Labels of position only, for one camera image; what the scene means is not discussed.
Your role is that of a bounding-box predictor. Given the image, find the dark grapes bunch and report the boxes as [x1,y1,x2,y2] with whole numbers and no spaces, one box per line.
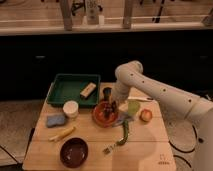
[103,103,113,118]

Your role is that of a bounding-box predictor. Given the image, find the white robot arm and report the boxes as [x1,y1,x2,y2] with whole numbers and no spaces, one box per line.
[112,60,213,171]

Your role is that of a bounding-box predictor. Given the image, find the red bowl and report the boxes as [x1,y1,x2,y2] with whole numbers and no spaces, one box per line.
[92,101,119,127]

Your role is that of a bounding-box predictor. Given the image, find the dark maroon bowl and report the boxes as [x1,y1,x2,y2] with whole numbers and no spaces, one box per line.
[60,137,88,168]

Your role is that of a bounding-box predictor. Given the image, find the dark small cup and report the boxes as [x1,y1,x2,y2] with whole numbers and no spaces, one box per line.
[103,87,112,101]

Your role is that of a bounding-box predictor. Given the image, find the light green cup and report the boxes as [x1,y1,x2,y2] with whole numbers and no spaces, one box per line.
[128,100,140,116]

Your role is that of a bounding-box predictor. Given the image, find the wooden block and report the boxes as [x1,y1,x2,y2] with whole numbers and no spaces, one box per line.
[80,83,96,98]

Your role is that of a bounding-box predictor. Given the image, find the white round container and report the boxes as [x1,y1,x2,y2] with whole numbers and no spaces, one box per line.
[63,101,79,118]

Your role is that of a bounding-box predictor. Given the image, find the green plastic tray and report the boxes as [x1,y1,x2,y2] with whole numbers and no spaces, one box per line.
[46,73,101,108]

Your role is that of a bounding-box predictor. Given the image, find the blue sponge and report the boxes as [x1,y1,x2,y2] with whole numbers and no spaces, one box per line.
[46,114,66,128]

